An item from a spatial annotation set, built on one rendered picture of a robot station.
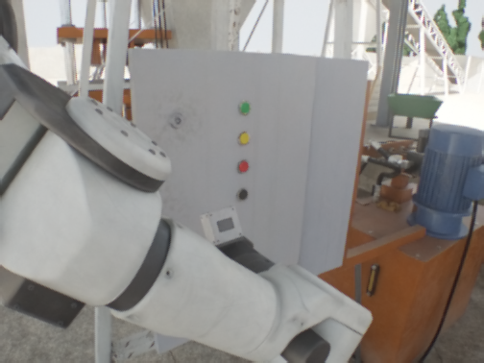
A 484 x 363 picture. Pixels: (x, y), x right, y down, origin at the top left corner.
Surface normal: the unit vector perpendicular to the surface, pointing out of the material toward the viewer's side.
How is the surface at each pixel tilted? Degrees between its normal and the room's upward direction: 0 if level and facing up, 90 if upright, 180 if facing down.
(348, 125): 90
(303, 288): 12
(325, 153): 90
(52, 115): 82
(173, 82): 90
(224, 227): 60
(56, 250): 69
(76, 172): 64
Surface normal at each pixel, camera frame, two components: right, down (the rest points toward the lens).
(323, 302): 0.48, 0.19
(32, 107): -0.09, 0.01
